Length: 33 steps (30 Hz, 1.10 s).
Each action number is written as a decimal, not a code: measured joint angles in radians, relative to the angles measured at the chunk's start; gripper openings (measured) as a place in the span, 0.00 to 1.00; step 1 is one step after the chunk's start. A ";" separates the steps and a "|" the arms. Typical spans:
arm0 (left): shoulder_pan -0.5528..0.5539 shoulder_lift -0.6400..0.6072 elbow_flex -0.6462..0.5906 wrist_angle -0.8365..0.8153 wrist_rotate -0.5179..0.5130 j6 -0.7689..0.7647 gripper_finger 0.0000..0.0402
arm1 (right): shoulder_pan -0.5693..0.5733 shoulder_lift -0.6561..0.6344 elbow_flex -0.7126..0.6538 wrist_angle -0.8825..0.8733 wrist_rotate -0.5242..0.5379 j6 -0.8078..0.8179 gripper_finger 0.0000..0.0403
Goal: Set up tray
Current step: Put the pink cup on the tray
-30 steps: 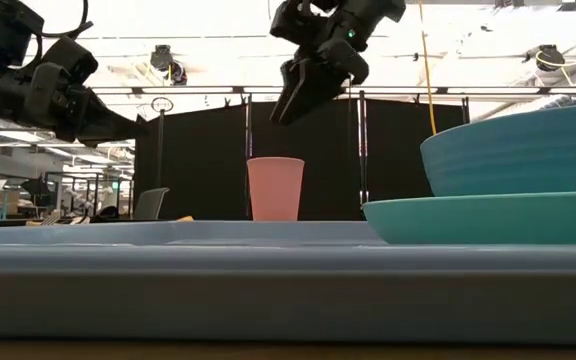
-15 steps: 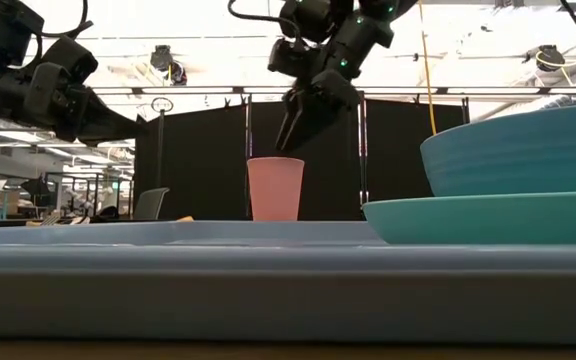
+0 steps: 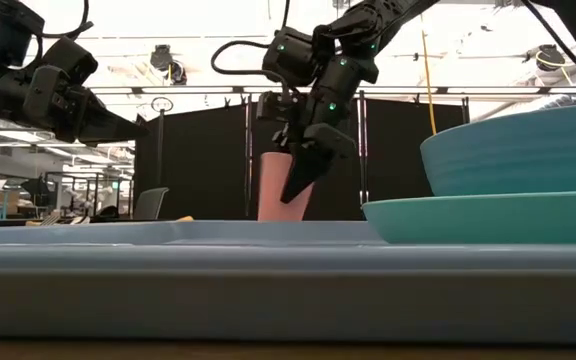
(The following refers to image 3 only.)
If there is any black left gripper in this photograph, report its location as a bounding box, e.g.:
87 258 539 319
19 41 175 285
22 64 150 147

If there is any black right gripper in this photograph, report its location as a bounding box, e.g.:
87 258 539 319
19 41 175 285
272 54 380 205

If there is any pink plastic cup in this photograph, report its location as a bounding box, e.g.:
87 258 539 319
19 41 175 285
257 151 315 223

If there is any teal plate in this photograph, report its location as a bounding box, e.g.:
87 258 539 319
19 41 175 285
361 190 576 246

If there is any blue bowl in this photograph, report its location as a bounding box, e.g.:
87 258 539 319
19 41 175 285
419 102 576 198

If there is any blue plastic tray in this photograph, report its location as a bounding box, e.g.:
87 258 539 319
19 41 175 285
0 220 576 346

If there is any black partition panel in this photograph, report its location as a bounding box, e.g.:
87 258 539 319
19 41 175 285
365 98 471 203
250 97 363 222
133 103 249 222

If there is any black partition pole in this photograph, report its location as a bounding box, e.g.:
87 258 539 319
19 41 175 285
357 89 369 205
244 93 254 222

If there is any round sign on pole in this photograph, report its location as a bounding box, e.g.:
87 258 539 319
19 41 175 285
150 96 175 190

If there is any grey office chair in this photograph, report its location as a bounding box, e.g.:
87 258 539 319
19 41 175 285
132 187 171 222

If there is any long ceiling light bar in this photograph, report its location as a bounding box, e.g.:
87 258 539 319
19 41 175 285
87 85 576 97

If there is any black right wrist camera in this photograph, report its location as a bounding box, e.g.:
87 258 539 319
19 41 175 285
256 90 302 122

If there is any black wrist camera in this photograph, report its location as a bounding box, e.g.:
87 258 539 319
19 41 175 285
256 90 302 122
42 37 99 87

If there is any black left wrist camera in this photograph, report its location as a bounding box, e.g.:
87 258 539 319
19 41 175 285
42 37 99 87

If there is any black ceiling cable reel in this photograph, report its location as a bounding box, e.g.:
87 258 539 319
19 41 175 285
148 44 189 87
534 43 568 72

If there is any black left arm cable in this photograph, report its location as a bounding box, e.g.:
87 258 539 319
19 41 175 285
41 0 94 40

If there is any yellow hanging cable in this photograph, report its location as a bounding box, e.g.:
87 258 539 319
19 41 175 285
419 14 439 137

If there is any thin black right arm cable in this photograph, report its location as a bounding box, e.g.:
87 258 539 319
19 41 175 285
519 0 576 100

